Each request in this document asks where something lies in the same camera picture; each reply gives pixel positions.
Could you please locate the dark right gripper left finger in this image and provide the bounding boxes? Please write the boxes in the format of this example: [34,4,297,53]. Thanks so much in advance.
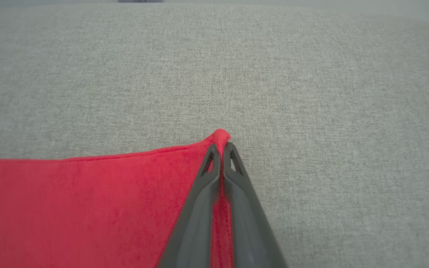
[157,143,222,268]

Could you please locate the grey fabric sofa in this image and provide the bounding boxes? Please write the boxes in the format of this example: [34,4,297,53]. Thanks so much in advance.
[0,3,429,268]

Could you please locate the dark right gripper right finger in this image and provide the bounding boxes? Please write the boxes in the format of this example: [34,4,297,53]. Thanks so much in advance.
[223,142,288,268]

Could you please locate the red t-shirt white striped sleeves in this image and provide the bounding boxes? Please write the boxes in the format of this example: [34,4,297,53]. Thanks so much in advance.
[0,128,234,268]

